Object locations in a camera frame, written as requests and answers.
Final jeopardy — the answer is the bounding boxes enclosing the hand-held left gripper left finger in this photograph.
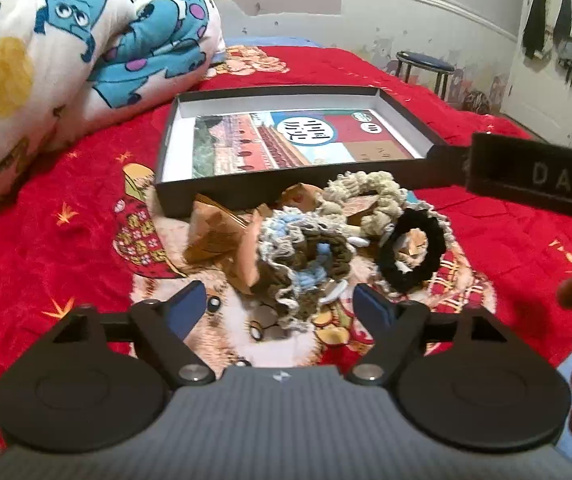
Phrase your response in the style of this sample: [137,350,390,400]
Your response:
[54,280,217,388]

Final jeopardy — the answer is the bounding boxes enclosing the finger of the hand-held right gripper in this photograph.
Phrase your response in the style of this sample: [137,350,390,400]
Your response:
[413,144,474,191]

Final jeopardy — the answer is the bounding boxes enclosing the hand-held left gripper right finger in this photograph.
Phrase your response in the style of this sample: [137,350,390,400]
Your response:
[348,282,504,387]

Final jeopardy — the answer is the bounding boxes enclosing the beige knitted scrunchie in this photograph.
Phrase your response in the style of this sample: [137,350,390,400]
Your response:
[322,170,410,237]

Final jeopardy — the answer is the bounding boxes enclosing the brown triangular snack packet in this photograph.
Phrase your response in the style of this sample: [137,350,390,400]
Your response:
[183,194,267,296]
[281,184,317,212]

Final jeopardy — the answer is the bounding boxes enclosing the black cardboard box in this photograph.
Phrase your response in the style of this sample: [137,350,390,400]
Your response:
[155,85,449,218]

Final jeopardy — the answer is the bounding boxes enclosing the light blue scrunchie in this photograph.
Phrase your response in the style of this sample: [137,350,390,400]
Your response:
[286,242,334,293]

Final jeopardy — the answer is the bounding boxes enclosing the brown woven basket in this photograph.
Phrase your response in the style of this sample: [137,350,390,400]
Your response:
[463,89,493,116]

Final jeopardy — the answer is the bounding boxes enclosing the black lace-edged scrunchie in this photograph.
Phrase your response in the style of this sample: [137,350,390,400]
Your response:
[375,204,455,296]

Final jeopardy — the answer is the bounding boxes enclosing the white door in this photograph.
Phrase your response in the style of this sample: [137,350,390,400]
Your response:
[500,0,572,157]

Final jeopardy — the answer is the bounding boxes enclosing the olive brown lace-edged scrunchie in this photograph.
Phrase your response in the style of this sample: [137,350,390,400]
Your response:
[257,207,359,333]

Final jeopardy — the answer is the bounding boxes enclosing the round dark metal stool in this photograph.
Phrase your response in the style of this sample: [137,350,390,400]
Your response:
[396,51,456,102]

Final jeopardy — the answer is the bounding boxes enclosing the colourful printed book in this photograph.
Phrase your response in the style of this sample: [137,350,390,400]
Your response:
[192,109,419,178]

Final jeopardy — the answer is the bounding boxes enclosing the cartoon monster printed blanket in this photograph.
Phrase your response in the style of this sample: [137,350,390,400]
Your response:
[0,0,225,241]

